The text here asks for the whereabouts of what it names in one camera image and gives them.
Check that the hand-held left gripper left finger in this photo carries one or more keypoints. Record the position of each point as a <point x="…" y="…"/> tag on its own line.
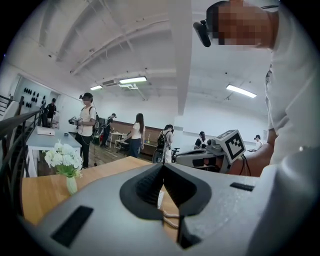
<point x="100" y="212"/>

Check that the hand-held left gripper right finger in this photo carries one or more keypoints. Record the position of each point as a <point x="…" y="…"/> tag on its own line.
<point x="225" y="212"/>

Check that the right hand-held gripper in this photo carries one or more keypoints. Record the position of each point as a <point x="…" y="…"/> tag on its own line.
<point x="233" y="146"/>

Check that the person's right forearm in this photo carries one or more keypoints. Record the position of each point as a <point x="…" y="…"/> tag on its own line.
<point x="252" y="162"/>

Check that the white telephone base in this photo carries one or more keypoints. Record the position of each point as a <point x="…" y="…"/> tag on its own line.
<point x="160" y="200"/>

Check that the white flowers in vase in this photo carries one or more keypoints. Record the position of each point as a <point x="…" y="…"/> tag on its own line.
<point x="65" y="157"/>

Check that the long ceiling light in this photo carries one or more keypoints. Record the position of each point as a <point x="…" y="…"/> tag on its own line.
<point x="132" y="80"/>
<point x="241" y="90"/>

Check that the white table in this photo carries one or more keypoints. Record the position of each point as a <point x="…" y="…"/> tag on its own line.
<point x="50" y="141"/>

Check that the flat white box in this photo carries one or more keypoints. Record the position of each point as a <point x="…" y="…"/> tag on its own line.
<point x="45" y="131"/>

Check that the ceiling air conditioner unit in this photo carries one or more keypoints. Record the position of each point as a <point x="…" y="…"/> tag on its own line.
<point x="110" y="82"/>

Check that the small ceiling light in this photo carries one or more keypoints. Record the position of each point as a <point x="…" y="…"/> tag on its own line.
<point x="96" y="87"/>

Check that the person's white shirt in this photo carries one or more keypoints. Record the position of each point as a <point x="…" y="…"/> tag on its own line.
<point x="295" y="87"/>

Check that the metal stair railing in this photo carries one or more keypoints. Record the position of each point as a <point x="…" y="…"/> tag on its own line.
<point x="17" y="119"/>

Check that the person's head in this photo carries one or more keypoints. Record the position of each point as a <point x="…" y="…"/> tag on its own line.
<point x="245" y="25"/>

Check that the black head-worn camera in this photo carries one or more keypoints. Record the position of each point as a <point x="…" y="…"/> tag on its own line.
<point x="202" y="35"/>

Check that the row of black wall-mounted items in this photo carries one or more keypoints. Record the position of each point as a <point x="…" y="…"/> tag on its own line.
<point x="32" y="96"/>

